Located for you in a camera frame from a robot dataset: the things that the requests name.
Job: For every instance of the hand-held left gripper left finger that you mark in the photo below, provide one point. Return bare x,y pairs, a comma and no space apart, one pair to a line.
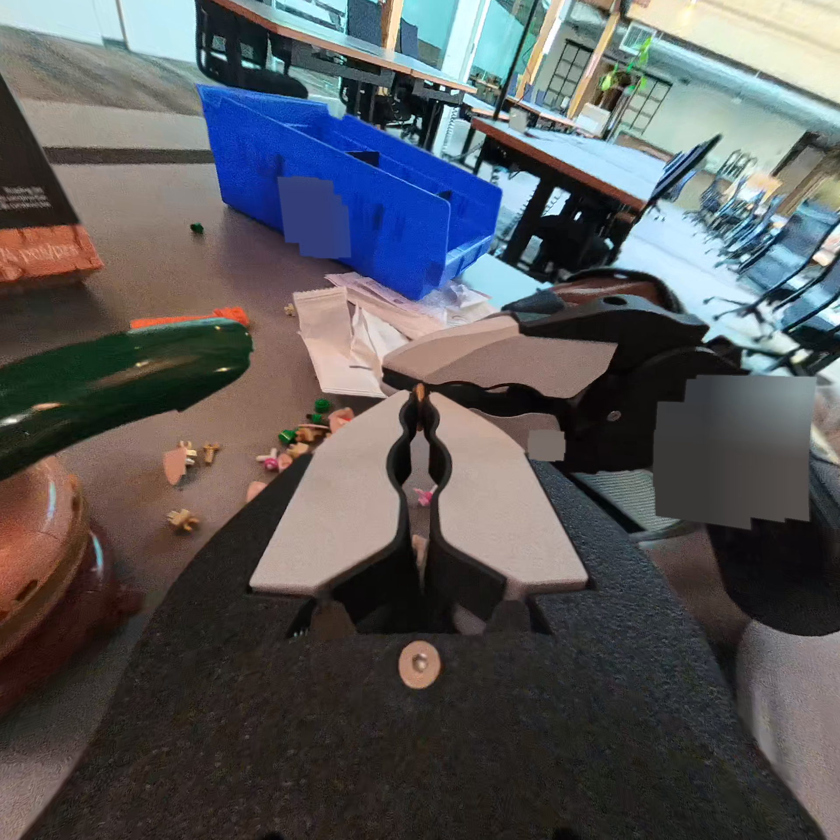
334,518

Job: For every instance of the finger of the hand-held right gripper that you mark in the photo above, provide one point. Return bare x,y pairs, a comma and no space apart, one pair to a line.
472,351
525,422

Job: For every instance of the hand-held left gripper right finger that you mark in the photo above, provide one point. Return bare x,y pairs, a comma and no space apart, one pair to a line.
505,518

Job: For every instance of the person's right forearm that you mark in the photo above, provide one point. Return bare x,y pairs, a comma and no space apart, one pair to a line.
794,722

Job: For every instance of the grey desk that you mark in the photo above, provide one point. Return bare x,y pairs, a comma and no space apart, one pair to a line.
164,275

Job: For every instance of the person's right hand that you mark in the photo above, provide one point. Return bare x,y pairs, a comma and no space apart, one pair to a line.
604,289

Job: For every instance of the white zip bags pile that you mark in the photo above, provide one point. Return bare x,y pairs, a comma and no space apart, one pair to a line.
420,305

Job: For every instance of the white plastic bag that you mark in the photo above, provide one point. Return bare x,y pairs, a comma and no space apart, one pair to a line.
334,341

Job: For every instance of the scattered small toy bricks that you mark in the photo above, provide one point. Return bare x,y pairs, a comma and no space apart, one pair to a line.
182,520

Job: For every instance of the blue plastic storage bin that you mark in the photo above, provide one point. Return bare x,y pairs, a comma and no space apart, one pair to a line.
367,197

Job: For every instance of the wooden office table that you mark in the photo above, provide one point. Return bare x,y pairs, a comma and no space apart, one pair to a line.
590,164
341,46

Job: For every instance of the row of black chairs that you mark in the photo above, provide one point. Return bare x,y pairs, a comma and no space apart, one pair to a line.
774,223

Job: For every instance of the orange brick separator tool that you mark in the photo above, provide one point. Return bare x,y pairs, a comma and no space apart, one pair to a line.
190,319

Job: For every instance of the toy brick potted plant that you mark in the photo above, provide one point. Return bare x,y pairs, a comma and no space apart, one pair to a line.
98,387

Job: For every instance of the hanging green plant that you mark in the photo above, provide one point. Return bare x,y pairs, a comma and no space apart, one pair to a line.
623,72

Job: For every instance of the black office chair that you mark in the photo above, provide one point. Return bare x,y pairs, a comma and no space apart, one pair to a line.
249,59

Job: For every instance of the dark product box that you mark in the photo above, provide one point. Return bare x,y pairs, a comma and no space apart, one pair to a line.
29,197

